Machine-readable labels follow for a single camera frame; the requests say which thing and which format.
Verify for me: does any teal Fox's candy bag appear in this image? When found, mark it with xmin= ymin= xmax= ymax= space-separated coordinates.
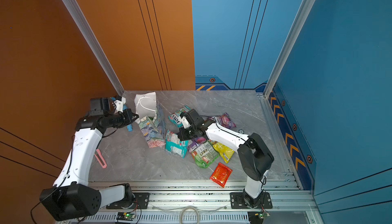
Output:
xmin=168 ymin=105 xmax=190 ymax=128

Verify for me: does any purple Fox's berries bag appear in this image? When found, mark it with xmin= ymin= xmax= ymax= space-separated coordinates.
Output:
xmin=214 ymin=112 xmax=236 ymax=129

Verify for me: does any floral paper gift bag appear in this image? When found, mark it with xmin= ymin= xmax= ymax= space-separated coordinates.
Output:
xmin=134 ymin=92 xmax=166 ymax=148

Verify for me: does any teal white snack bag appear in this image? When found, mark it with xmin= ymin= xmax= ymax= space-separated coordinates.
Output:
xmin=165 ymin=130 xmax=189 ymax=158

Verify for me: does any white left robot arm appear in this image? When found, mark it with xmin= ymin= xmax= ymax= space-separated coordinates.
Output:
xmin=39 ymin=96 xmax=139 ymax=222

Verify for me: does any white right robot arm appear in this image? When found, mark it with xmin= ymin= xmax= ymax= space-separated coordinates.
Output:
xmin=177 ymin=109 xmax=274 ymax=208

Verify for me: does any green snack bag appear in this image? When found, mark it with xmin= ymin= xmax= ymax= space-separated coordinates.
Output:
xmin=191 ymin=140 xmax=219 ymax=169

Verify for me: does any yellow snack bag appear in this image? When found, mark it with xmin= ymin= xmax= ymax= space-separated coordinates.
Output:
xmin=212 ymin=142 xmax=235 ymax=163

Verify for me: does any pink plastic clip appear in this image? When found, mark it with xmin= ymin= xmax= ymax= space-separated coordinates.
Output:
xmin=94 ymin=149 xmax=107 ymax=169

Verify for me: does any red snack packet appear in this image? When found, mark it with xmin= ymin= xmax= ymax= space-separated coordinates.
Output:
xmin=210 ymin=163 xmax=232 ymax=188

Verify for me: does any green circuit board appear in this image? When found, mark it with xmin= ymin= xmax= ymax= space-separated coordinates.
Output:
xmin=116 ymin=212 xmax=137 ymax=223

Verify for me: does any right circuit board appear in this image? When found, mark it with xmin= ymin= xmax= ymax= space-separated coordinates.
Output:
xmin=248 ymin=211 xmax=270 ymax=224

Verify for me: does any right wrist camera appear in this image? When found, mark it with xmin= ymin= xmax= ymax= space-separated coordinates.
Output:
xmin=181 ymin=116 xmax=190 ymax=129

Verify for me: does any aluminium frame rail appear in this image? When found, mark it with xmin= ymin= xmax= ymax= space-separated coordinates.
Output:
xmin=55 ymin=179 xmax=325 ymax=224

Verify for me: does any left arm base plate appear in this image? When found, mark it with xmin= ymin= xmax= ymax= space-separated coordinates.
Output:
xmin=106 ymin=192 xmax=150 ymax=210

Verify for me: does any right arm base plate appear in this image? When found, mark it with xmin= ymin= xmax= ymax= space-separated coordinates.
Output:
xmin=230 ymin=191 xmax=273 ymax=209

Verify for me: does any white cable loop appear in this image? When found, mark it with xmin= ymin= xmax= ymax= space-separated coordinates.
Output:
xmin=152 ymin=205 xmax=229 ymax=224

